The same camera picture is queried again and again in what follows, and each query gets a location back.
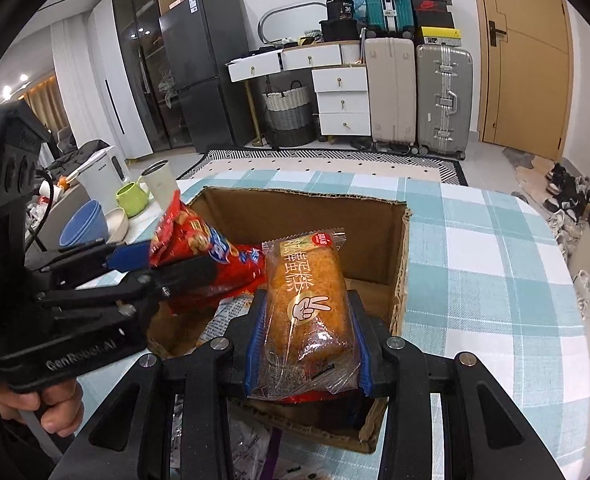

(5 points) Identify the white tumbler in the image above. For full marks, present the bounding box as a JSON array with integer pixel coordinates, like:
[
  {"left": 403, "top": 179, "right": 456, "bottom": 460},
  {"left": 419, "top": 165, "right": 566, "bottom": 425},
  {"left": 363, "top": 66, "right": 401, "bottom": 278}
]
[{"left": 141, "top": 160, "right": 180, "bottom": 211}]

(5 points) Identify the brown doormat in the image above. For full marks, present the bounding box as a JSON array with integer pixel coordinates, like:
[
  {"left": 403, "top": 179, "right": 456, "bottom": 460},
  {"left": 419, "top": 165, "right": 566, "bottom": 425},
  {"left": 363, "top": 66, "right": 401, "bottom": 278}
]
[{"left": 508, "top": 147, "right": 556, "bottom": 186}]

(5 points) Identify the silver suitcase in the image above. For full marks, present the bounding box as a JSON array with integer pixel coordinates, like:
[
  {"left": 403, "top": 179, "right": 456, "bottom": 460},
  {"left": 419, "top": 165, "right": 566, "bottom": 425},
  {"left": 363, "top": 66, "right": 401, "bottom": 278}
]
[{"left": 415, "top": 43, "right": 474, "bottom": 158}]

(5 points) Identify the white blue snack packet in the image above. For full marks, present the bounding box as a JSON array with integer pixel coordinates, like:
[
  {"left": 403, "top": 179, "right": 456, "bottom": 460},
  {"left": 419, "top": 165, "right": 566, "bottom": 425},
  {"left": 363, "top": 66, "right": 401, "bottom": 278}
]
[{"left": 202, "top": 296, "right": 256, "bottom": 346}]

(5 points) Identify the red logo shoe box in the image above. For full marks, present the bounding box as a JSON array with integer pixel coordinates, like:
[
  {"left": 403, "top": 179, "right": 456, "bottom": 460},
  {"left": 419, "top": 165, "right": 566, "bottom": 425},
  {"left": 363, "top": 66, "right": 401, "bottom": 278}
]
[{"left": 412, "top": 0, "right": 455, "bottom": 16}]

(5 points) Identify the red chip bag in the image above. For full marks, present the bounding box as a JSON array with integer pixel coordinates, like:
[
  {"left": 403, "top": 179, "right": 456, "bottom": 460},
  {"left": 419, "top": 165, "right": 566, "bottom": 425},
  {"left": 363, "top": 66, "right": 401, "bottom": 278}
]
[{"left": 147, "top": 191, "right": 271, "bottom": 316}]

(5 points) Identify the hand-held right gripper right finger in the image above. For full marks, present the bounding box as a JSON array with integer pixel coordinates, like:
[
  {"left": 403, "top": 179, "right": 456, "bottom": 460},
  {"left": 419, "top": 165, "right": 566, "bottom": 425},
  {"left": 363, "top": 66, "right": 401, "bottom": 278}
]
[{"left": 345, "top": 290, "right": 566, "bottom": 480}]

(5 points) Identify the beige suitcase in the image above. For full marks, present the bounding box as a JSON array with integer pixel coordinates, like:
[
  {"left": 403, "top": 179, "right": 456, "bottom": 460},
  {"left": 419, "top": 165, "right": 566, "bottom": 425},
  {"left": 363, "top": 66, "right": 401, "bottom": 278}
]
[{"left": 364, "top": 37, "right": 418, "bottom": 147}]

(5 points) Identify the blue plastic bag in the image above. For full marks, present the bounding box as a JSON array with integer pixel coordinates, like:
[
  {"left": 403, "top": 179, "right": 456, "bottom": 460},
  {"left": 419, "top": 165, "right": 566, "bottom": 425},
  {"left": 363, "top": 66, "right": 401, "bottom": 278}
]
[{"left": 345, "top": 0, "right": 368, "bottom": 26}]

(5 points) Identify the woven basket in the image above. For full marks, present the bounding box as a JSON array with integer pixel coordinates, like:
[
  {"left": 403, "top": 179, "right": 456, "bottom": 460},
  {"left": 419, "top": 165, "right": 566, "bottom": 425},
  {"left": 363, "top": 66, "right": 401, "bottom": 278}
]
[{"left": 261, "top": 82, "right": 316, "bottom": 147}]

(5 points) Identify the black hat box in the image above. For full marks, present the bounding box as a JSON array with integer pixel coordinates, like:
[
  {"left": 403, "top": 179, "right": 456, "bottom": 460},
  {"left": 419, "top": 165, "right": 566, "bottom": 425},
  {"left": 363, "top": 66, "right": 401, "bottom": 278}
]
[{"left": 320, "top": 20, "right": 360, "bottom": 43}]

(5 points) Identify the clear bread packet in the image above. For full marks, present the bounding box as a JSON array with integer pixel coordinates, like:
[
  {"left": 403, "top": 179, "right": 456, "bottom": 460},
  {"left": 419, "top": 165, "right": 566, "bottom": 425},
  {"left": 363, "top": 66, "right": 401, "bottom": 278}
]
[{"left": 247, "top": 227, "right": 363, "bottom": 403}]

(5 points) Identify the white sheer curtain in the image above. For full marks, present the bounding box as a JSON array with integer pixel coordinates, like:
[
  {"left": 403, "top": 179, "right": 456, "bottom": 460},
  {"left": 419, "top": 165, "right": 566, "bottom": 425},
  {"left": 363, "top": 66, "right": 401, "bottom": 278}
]
[{"left": 50, "top": 7, "right": 106, "bottom": 161}]

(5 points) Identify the person's left hand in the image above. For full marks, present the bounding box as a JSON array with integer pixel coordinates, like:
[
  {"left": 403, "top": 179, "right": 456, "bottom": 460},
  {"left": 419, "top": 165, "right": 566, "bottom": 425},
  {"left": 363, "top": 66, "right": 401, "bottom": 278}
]
[{"left": 0, "top": 380, "right": 84, "bottom": 436}]

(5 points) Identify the dark glass cabinet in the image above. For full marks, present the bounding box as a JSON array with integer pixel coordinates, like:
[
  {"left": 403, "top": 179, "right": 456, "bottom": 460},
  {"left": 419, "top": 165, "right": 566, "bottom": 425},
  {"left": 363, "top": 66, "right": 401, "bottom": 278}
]
[{"left": 112, "top": 0, "right": 196, "bottom": 153}]

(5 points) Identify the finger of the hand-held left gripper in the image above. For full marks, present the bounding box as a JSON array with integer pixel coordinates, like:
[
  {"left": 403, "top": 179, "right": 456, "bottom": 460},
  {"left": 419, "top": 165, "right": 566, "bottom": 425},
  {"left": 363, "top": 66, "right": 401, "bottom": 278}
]
[
  {"left": 37, "top": 255, "right": 222, "bottom": 322},
  {"left": 40, "top": 239, "right": 152, "bottom": 288}
]

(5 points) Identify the wooden door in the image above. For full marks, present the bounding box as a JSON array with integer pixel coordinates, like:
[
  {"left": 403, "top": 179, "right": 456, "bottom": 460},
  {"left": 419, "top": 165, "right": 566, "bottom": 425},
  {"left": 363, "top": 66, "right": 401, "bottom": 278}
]
[{"left": 468, "top": 0, "right": 573, "bottom": 161}]

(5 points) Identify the checked tablecloth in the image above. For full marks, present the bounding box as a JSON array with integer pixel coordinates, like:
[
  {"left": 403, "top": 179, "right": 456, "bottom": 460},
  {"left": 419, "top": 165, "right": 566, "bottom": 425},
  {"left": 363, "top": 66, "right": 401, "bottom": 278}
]
[{"left": 75, "top": 169, "right": 590, "bottom": 480}]

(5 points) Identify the pile of dark clothes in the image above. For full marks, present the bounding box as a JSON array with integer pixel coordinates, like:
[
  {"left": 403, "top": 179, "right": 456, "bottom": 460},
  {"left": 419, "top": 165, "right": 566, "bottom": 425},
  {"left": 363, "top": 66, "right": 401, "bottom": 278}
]
[{"left": 45, "top": 137, "right": 110, "bottom": 173}]

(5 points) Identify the black cable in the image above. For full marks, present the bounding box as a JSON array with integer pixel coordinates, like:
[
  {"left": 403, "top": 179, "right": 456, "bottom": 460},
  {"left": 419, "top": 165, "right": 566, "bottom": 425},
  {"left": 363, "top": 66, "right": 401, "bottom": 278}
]
[{"left": 22, "top": 170, "right": 58, "bottom": 256}]

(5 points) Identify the white wardrobe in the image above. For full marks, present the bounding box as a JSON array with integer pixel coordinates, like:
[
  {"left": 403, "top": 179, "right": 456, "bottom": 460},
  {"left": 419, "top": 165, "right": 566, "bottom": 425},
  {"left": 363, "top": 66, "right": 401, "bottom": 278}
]
[{"left": 87, "top": 0, "right": 153, "bottom": 161}]

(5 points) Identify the dark grey fridge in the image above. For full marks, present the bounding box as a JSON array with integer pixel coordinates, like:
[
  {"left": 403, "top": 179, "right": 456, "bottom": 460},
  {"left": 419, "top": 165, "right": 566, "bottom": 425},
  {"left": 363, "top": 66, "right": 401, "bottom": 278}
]
[{"left": 158, "top": 0, "right": 256, "bottom": 153}]

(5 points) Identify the beige curtain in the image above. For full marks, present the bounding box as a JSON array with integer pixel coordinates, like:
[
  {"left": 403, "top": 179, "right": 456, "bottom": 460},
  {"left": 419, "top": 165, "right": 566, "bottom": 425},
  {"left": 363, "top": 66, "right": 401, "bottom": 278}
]
[{"left": 25, "top": 75, "right": 70, "bottom": 131}]

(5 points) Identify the yellow black box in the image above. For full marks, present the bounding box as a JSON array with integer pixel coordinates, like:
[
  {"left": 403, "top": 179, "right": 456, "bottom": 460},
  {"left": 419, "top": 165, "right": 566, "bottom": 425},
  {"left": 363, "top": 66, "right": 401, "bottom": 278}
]
[{"left": 415, "top": 26, "right": 462, "bottom": 46}]

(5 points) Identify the white kettle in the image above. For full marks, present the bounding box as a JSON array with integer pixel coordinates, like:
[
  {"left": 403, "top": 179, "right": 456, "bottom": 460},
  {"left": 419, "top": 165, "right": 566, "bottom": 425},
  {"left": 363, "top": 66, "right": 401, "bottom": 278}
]
[{"left": 77, "top": 145, "right": 132, "bottom": 200}]

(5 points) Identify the oval mirror frame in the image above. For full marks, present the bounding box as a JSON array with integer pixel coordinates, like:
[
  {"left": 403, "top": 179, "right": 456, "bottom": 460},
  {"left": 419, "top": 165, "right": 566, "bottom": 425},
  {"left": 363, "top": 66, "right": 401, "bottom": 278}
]
[{"left": 258, "top": 2, "right": 328, "bottom": 46}]

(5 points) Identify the pile of shoes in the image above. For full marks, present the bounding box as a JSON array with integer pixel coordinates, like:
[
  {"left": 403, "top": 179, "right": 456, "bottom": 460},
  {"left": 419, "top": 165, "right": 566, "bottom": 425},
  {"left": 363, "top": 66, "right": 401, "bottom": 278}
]
[{"left": 542, "top": 160, "right": 590, "bottom": 341}]

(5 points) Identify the white drawer vanity desk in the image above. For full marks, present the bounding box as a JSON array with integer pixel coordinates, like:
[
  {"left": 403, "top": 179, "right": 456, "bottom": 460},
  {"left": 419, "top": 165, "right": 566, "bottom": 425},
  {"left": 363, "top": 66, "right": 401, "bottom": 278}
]
[{"left": 226, "top": 40, "right": 372, "bottom": 137}]

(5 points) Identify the black white patterned rug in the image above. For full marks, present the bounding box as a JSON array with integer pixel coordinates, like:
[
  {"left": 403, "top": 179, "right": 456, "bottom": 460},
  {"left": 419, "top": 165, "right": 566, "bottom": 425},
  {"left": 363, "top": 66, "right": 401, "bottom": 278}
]
[{"left": 177, "top": 147, "right": 468, "bottom": 187}]

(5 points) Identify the brown cardboard box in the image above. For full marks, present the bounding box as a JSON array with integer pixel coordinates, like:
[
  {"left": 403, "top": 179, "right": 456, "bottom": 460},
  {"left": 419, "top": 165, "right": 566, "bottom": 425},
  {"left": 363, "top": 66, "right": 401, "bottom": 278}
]
[{"left": 145, "top": 186, "right": 412, "bottom": 453}]

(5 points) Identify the green mug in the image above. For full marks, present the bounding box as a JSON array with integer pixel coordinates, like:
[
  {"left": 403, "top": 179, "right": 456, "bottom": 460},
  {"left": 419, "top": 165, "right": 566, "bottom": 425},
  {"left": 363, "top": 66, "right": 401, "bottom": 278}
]
[{"left": 116, "top": 181, "right": 152, "bottom": 217}]

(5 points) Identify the person's left forearm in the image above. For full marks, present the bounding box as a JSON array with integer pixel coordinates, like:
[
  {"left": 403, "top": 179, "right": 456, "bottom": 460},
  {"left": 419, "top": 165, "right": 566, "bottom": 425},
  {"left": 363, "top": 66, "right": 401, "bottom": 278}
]
[{"left": 0, "top": 415, "right": 76, "bottom": 480}]

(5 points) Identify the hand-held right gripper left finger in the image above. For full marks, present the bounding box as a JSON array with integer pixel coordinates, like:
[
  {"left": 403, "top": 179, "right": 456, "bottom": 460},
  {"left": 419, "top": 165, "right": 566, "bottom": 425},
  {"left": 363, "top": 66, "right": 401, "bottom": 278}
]
[{"left": 50, "top": 289, "right": 270, "bottom": 480}]

